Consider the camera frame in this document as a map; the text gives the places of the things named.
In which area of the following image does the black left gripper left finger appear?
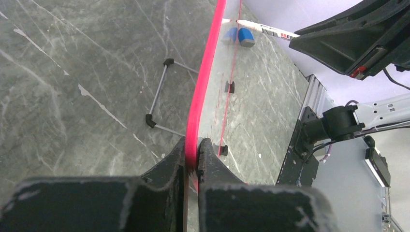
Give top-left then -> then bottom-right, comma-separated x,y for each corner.
0,138 -> 187,232

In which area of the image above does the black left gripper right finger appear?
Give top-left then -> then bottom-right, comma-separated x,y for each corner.
197,138 -> 339,232

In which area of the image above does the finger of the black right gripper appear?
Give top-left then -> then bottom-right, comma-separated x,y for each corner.
295,0 -> 410,35
289,6 -> 410,80

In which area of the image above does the red white marker pen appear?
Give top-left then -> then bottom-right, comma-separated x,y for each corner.
236,19 -> 299,41

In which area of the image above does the pink-framed whiteboard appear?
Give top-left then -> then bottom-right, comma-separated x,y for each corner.
185,0 -> 242,190

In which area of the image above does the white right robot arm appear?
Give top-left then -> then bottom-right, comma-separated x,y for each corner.
288,0 -> 410,161

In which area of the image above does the black whiteboard foot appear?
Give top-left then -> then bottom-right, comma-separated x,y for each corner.
213,145 -> 229,156
224,81 -> 235,94

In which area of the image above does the blue eraser block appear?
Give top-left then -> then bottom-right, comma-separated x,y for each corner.
238,28 -> 255,48

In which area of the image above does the black device on floor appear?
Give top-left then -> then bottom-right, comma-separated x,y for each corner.
364,135 -> 391,188

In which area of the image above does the aluminium frame rail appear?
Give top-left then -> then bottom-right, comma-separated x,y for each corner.
302,74 -> 336,117

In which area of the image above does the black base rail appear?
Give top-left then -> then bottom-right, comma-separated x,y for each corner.
276,106 -> 319,187

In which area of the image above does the grey wire whiteboard stand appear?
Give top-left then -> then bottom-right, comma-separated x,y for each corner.
144,58 -> 199,138

